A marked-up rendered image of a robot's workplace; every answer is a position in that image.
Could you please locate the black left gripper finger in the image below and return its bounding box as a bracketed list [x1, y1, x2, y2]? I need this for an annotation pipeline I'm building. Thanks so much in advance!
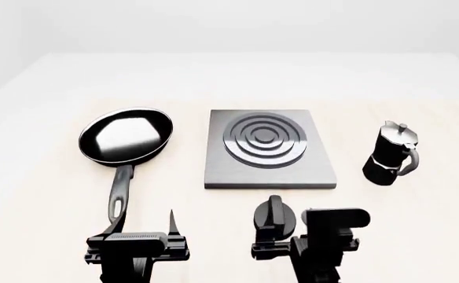
[102, 210, 127, 237]
[168, 208, 180, 237]

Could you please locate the black moka pot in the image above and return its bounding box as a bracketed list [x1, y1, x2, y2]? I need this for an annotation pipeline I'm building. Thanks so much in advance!
[362, 119, 420, 187]

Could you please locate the black frying pan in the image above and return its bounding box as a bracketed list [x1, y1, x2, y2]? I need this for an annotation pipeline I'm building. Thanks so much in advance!
[78, 106, 174, 229]

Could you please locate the black right gripper camera box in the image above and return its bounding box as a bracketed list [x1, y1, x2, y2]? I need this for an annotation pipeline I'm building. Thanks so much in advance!
[300, 207, 371, 241]

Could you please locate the black left gripper camera box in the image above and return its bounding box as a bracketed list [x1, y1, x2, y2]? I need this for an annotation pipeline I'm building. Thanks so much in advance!
[102, 231, 168, 252]

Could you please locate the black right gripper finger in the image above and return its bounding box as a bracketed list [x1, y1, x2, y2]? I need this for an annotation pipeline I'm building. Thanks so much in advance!
[254, 224, 294, 245]
[338, 226, 358, 243]

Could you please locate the black stove knob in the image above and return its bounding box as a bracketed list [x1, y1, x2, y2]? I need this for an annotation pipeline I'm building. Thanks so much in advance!
[253, 194, 298, 237]

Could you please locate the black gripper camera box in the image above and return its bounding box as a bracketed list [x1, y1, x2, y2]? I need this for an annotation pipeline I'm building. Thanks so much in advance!
[300, 207, 371, 241]
[102, 231, 168, 252]

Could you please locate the grey square stove plate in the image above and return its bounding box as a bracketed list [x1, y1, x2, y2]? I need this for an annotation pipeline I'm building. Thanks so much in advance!
[204, 108, 338, 190]

